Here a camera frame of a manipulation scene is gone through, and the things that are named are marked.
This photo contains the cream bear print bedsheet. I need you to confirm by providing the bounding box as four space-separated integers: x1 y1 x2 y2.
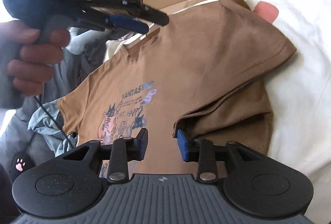
103 0 331 224

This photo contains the brown printed t-shirt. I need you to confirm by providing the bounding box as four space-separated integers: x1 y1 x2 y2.
57 0 296 174

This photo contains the person left hand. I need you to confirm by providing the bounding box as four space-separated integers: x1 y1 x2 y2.
1 20 70 96

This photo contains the grey blue denim garment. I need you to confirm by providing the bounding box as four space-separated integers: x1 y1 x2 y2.
1 41 106 173

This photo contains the grey neck pillow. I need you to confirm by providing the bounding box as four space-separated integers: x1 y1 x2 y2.
66 27 112 55

